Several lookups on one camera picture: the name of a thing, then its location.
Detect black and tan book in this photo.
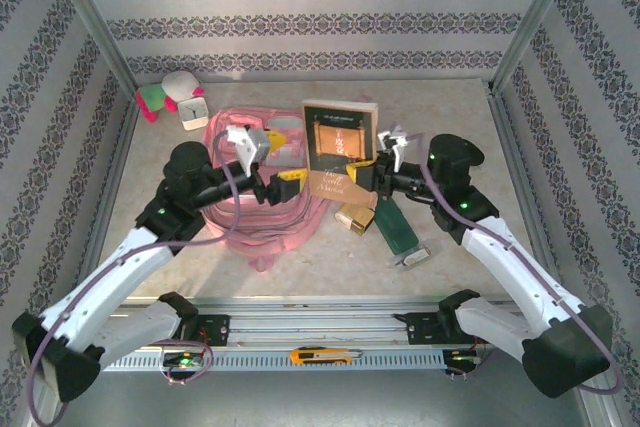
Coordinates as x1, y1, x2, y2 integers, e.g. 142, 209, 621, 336
301, 99, 381, 209

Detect small gold box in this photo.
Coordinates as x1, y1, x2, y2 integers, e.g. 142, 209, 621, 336
333, 201, 376, 237

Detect pink backpack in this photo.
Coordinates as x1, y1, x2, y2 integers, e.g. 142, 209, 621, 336
201, 105, 329, 273

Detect dark green pencil case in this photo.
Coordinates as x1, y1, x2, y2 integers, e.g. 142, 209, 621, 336
373, 194, 419, 256

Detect small white square clock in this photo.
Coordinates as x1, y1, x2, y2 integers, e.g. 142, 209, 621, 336
177, 95, 210, 132

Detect white green pink plush toy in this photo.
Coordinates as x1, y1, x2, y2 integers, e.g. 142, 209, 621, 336
135, 71, 206, 123

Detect small silver metal tool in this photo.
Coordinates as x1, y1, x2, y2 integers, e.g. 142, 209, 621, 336
389, 245, 432, 271

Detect orange utility knife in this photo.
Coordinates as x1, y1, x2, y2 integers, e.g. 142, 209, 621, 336
289, 345, 365, 366

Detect left controller board green light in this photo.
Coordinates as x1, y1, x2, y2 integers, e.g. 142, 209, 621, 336
163, 352, 206, 369

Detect controller board green light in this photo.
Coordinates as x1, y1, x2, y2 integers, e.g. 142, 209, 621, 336
446, 350, 482, 368
163, 352, 206, 369

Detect right controller board green light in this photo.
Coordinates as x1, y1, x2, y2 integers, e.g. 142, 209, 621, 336
446, 350, 482, 368

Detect aluminium right side rail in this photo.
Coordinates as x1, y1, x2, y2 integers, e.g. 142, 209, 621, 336
487, 79, 569, 306

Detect aluminium left side rail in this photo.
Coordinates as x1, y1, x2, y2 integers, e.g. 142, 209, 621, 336
69, 91, 140, 303

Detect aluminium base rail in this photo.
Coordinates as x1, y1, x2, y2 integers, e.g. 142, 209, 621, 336
114, 295, 531, 348

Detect aluminium right corner post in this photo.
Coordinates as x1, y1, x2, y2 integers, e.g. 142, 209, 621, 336
488, 0, 594, 96

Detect aluminium corner post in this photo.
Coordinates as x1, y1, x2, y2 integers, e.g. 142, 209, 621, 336
39, 0, 141, 98
488, 0, 594, 96

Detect aluminium left corner post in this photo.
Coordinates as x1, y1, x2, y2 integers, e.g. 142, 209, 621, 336
39, 0, 141, 98

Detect perforated grey cable duct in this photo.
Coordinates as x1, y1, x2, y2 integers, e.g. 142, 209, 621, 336
102, 346, 481, 373

